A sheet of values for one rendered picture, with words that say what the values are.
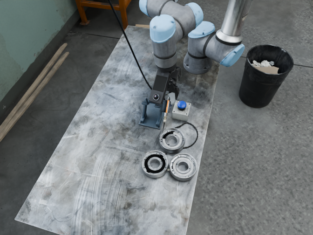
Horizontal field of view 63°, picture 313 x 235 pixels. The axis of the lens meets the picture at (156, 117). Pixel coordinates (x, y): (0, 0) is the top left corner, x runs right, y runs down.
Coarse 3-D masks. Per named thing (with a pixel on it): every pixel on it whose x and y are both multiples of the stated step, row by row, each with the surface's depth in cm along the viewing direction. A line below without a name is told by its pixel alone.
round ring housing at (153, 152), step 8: (152, 152) 101; (160, 152) 100; (144, 160) 99; (152, 160) 100; (160, 160) 99; (168, 160) 97; (144, 168) 97; (152, 168) 97; (152, 176) 95; (160, 176) 96
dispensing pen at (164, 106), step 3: (168, 93) 99; (168, 96) 99; (168, 99) 99; (165, 102) 98; (165, 105) 98; (162, 108) 98; (165, 108) 98; (162, 111) 99; (165, 111) 98; (165, 114) 100; (165, 117) 100; (165, 120) 100
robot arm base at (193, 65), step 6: (186, 54) 130; (186, 60) 129; (192, 60) 126; (198, 60) 125; (204, 60) 125; (210, 60) 128; (186, 66) 130; (192, 66) 127; (198, 66) 127; (204, 66) 129; (210, 66) 129; (192, 72) 130; (198, 72) 129; (204, 72) 129
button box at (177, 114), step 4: (176, 104) 113; (188, 104) 112; (176, 108) 112; (184, 108) 111; (188, 108) 111; (172, 112) 110; (176, 112) 110; (180, 112) 110; (184, 112) 110; (188, 112) 110; (172, 116) 112; (176, 116) 112; (180, 116) 111; (184, 116) 110; (188, 116) 112; (184, 120) 112
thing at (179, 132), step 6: (162, 132) 105; (180, 132) 106; (162, 138) 104; (168, 138) 106; (174, 138) 106; (162, 144) 103; (168, 144) 103; (174, 144) 103; (168, 150) 101; (174, 150) 100
